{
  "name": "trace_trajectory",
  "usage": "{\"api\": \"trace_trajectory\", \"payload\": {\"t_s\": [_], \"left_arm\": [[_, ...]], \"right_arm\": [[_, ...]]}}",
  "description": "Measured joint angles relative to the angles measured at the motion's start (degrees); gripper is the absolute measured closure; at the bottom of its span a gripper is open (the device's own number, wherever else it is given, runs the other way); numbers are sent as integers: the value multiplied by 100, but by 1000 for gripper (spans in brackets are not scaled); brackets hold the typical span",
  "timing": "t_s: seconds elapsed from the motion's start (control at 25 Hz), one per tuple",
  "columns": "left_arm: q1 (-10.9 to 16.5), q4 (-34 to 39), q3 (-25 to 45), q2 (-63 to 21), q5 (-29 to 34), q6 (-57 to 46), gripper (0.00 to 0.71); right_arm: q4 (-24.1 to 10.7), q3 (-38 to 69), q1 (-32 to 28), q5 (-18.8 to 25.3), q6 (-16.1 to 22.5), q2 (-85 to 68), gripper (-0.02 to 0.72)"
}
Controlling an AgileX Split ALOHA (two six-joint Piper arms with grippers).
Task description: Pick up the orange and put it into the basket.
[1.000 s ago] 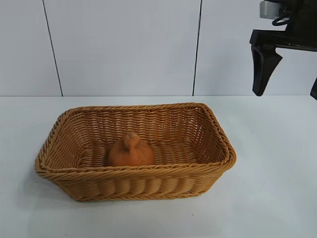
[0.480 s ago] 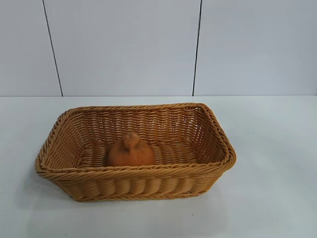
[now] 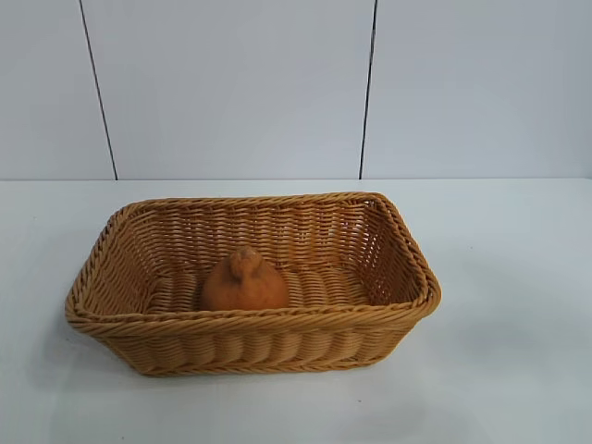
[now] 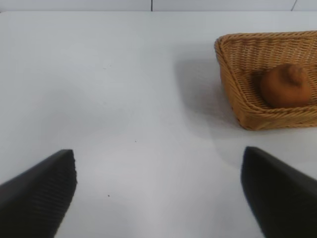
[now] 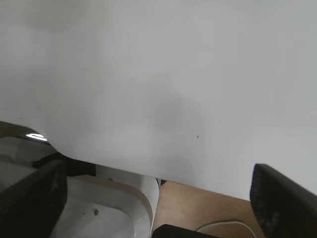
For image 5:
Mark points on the black box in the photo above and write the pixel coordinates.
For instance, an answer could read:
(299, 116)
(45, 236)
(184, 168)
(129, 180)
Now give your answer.
(178, 231)

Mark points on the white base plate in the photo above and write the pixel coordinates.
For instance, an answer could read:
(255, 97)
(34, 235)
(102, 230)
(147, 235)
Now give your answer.
(111, 198)

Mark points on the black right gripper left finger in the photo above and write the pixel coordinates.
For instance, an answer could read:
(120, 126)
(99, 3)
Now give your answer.
(27, 208)

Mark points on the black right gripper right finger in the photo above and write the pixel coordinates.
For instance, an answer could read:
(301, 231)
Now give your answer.
(284, 208)

